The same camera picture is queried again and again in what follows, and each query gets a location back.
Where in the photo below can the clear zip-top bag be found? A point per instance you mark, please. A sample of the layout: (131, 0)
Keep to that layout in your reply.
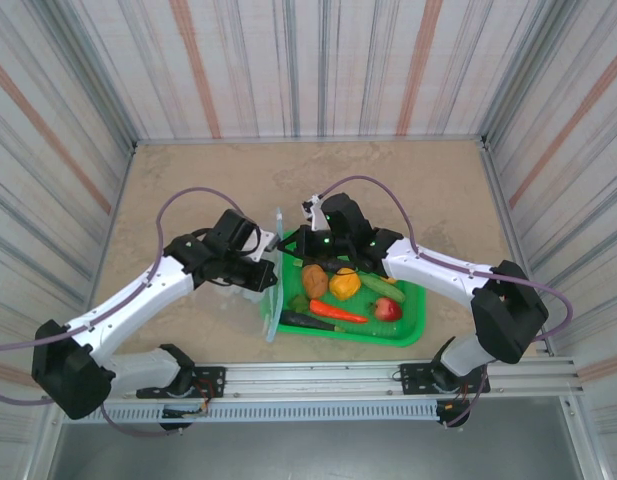
(277, 320)

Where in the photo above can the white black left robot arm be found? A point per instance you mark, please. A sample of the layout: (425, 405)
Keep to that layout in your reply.
(138, 295)

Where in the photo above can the green plastic mesh basket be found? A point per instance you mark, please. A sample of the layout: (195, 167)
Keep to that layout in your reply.
(388, 335)

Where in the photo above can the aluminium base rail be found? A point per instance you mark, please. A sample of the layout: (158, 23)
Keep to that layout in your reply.
(313, 380)

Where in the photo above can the grey metal base panel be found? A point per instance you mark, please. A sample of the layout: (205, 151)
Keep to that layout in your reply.
(313, 455)

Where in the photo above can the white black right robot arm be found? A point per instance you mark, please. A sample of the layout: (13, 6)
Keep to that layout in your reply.
(438, 272)

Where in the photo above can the orange carrot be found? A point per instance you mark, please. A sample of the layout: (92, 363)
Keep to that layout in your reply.
(335, 311)

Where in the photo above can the small green vegetable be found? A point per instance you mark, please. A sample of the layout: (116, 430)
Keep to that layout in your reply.
(298, 303)

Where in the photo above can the brown potato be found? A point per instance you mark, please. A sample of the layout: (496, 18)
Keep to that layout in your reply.
(314, 281)

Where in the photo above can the green cucumber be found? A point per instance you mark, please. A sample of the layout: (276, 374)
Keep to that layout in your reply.
(384, 288)

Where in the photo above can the dark purple eggplant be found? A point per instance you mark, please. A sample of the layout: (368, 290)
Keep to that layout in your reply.
(305, 319)
(333, 263)

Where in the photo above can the large yellow orange fruit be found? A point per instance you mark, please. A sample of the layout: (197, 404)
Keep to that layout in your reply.
(344, 285)

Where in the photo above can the red apple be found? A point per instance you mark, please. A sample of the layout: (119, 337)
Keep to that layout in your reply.
(388, 310)

